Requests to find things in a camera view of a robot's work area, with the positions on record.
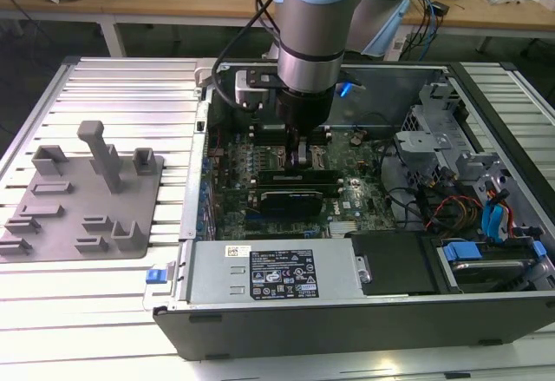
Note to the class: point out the black RAM slot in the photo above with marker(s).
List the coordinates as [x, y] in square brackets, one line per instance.
[266, 130]
[266, 140]
[303, 193]

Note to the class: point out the silver chipset heatsink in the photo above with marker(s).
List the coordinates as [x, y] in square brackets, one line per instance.
[349, 229]

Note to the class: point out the blue case latch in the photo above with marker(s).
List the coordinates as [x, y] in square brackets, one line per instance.
[156, 277]

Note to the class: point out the green motherboard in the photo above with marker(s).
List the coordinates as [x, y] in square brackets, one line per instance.
[234, 168]

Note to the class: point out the hard disk in blue carrier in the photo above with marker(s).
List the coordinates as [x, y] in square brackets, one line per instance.
[461, 251]

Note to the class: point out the black graphics card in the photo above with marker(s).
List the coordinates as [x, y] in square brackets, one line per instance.
[290, 203]

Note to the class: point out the grey metal drive cage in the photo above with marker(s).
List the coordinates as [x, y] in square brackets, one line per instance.
[416, 142]

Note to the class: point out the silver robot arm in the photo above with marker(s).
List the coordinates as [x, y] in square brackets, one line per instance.
[310, 42]

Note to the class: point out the small black adapter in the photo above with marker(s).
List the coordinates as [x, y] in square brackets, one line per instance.
[440, 9]

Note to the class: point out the black PC case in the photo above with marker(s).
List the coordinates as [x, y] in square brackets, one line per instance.
[347, 333]

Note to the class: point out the wooden desk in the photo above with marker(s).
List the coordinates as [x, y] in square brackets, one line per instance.
[130, 5]

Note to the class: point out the grey parts rack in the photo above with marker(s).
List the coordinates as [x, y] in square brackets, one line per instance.
[86, 229]

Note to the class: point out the green RAM stick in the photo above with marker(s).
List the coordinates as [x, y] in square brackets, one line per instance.
[282, 177]

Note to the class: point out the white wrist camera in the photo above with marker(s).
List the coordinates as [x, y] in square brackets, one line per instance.
[243, 90]

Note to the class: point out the grey power supply unit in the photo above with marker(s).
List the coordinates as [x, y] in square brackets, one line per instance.
[217, 277]

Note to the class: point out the black plastic cover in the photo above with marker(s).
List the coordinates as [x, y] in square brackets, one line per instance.
[390, 264]

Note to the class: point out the coin cell battery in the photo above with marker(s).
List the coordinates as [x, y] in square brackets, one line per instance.
[356, 140]

